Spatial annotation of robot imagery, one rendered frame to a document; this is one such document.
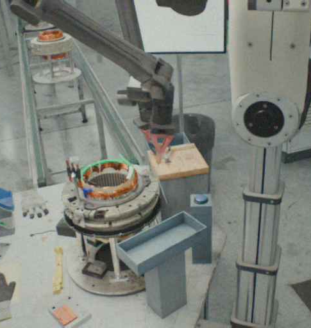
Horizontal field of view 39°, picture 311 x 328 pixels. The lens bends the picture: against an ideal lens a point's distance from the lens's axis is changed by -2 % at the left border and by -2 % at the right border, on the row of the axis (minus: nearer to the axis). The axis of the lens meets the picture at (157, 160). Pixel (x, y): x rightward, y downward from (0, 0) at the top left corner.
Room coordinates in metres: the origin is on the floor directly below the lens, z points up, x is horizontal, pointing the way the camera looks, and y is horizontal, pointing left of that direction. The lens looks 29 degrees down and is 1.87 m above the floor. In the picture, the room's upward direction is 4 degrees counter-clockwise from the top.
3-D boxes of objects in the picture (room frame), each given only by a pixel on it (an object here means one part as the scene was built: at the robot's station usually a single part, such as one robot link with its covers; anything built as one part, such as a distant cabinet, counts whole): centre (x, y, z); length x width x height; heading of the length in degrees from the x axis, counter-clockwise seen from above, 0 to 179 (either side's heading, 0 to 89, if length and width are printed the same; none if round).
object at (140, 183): (1.24, 0.16, 1.05); 0.22 x 0.22 x 0.12
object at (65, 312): (0.97, 0.32, 0.80); 0.07 x 0.05 x 0.01; 40
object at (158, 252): (1.00, 0.00, 0.92); 0.25 x 0.11 x 0.28; 124
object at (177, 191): (1.45, -0.07, 0.91); 0.19 x 0.19 x 0.26; 10
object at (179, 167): (1.45, -0.07, 1.05); 0.20 x 0.19 x 0.02; 10
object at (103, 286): (1.24, 0.16, 0.80); 0.39 x 0.39 x 0.01
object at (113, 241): (1.11, 0.16, 0.91); 0.02 x 0.02 x 0.21
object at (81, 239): (1.23, 0.29, 0.91); 0.02 x 0.02 x 0.21
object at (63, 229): (1.41, 0.37, 0.81); 0.10 x 0.06 x 0.06; 72
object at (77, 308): (0.99, 0.32, 0.79); 0.12 x 0.09 x 0.02; 40
